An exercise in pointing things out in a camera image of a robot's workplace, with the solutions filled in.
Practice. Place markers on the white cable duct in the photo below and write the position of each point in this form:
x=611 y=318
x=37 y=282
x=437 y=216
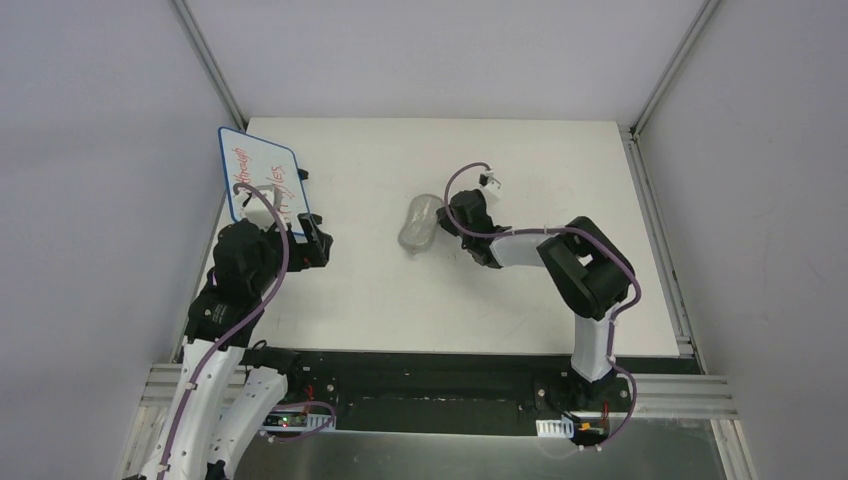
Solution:
x=555 y=428
x=297 y=422

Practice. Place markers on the right white cable duct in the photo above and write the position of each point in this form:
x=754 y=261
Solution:
x=555 y=428

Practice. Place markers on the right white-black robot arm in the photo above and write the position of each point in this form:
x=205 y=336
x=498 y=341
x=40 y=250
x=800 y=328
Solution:
x=594 y=279

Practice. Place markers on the left white cable duct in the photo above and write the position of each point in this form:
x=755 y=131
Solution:
x=297 y=422

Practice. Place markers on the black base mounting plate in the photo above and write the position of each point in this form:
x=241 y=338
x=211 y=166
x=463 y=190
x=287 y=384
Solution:
x=462 y=394

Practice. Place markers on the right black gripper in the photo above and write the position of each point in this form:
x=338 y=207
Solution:
x=460 y=217

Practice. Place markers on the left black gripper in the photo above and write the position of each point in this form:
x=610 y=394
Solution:
x=313 y=234

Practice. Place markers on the left aluminium frame post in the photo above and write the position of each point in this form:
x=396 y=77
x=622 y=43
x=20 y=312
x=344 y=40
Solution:
x=211 y=68

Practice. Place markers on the blue-framed small whiteboard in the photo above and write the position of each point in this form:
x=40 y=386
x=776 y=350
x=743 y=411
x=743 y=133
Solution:
x=252 y=160

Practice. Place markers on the aluminium frame post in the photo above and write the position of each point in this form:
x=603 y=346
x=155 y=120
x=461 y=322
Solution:
x=704 y=15
x=211 y=68

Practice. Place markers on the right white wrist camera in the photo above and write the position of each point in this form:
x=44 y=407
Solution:
x=490 y=186

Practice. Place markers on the right side aluminium rail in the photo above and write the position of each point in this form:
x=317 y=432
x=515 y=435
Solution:
x=652 y=217

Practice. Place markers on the front aluminium frame rail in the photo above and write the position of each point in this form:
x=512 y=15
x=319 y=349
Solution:
x=660 y=396

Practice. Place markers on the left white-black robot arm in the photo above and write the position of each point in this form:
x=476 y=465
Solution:
x=227 y=388

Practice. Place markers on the right aluminium frame post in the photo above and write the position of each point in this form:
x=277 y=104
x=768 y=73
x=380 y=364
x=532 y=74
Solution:
x=704 y=15

